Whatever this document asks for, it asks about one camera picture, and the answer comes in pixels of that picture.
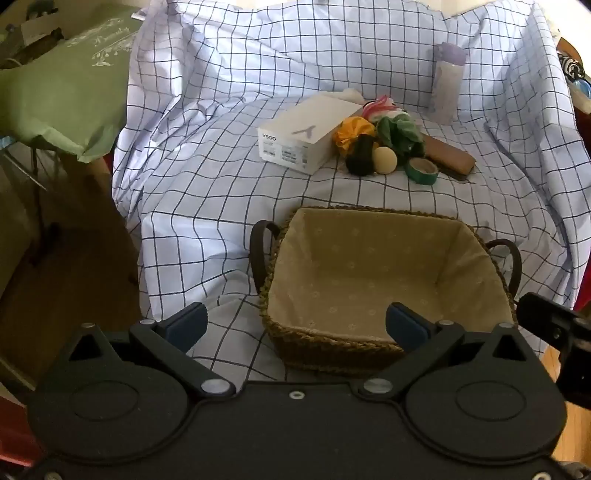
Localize orange cloth pouch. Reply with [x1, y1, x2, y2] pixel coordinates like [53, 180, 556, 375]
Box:
[335, 116, 377, 158]

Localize pink and white cloth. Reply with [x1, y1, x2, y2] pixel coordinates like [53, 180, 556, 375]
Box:
[362, 95, 402, 121]

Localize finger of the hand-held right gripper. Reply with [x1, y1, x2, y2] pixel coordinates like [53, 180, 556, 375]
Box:
[516, 292, 591, 345]

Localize beige foam ball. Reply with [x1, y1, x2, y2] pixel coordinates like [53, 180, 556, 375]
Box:
[373, 146, 399, 175]

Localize blue white checked sheet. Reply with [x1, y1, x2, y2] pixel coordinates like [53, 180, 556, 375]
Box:
[111, 0, 583, 372]

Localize black cloth bundle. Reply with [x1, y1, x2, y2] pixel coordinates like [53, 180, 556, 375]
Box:
[346, 135, 378, 175]

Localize beige box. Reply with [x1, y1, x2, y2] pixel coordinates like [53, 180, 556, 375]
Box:
[0, 17, 63, 70]

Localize black and white patterned cloth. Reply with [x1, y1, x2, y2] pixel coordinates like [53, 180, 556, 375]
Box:
[556, 51, 588, 82]

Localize white bottle with purple lid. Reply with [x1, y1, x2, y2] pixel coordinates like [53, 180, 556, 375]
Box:
[430, 41, 467, 125]

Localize brown leather wallet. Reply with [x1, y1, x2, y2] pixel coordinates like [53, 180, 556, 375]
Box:
[420, 134, 476, 179]

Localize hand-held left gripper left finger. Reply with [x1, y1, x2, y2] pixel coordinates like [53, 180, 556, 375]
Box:
[68, 302, 236, 400]

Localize white phone box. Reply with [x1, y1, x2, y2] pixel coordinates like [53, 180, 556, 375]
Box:
[257, 95, 364, 175]

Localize green tape roll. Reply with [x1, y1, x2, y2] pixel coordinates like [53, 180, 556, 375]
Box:
[405, 158, 439, 186]

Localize green cloth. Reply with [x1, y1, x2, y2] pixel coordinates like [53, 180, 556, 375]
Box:
[375, 112, 426, 162]

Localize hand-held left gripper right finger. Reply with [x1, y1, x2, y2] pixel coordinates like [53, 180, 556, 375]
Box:
[356, 302, 538, 399]

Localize woven basket with fabric lining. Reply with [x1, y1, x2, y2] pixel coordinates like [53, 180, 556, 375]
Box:
[249, 207, 522, 377]

